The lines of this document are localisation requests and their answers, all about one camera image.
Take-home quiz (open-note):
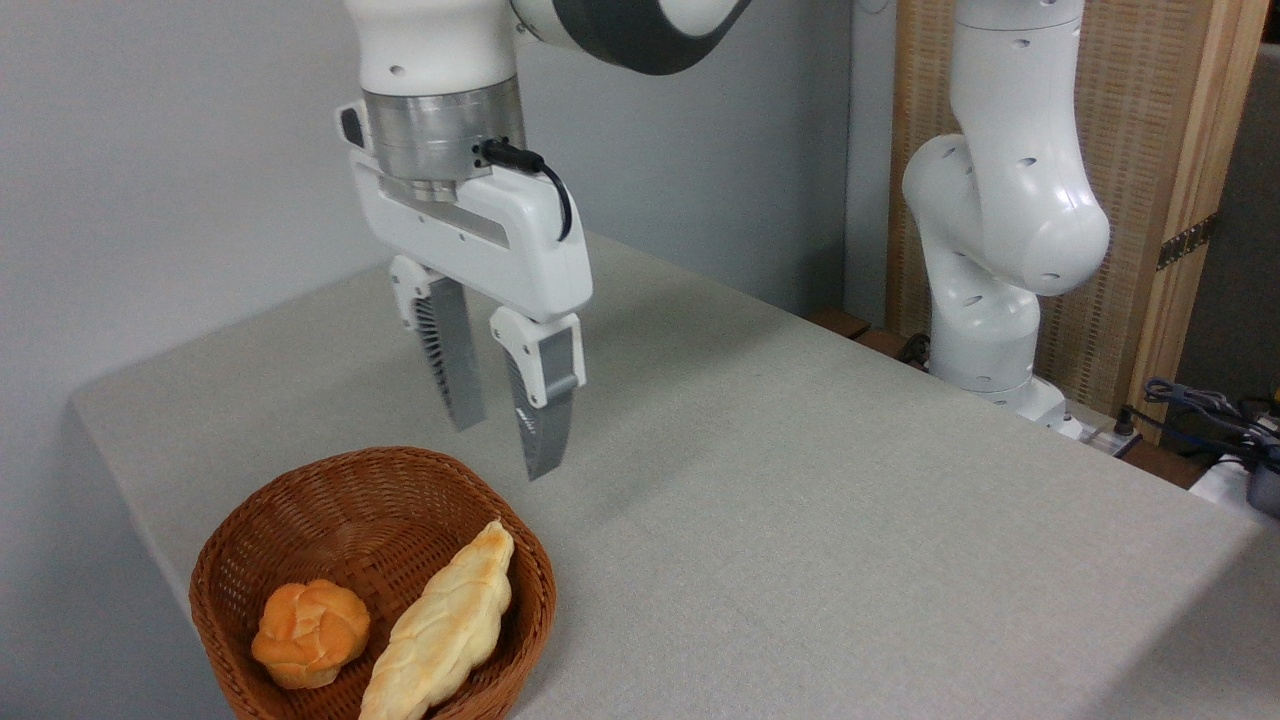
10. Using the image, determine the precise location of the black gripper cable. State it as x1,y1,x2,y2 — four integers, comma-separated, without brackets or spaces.
480,138,575,244

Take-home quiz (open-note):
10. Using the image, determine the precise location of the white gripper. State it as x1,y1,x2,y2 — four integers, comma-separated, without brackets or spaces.
335,99,594,482

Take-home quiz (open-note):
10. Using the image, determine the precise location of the round knotted bread roll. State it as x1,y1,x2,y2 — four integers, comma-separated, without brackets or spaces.
251,579,372,691

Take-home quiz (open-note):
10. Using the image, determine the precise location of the brown wicker basket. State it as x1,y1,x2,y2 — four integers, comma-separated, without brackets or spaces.
189,446,558,720

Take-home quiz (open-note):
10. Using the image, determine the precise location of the blue grey cable bundle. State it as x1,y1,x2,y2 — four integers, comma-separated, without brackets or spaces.
1143,376,1280,463

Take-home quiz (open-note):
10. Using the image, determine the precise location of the white power strip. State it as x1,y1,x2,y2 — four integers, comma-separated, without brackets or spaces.
1062,402,1143,458

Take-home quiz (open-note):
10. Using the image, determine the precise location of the long braided bread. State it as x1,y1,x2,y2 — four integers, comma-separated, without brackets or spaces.
358,519,516,720

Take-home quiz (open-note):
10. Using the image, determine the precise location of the wooden woven screen panel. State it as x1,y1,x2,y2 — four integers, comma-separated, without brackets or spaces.
885,0,1271,443

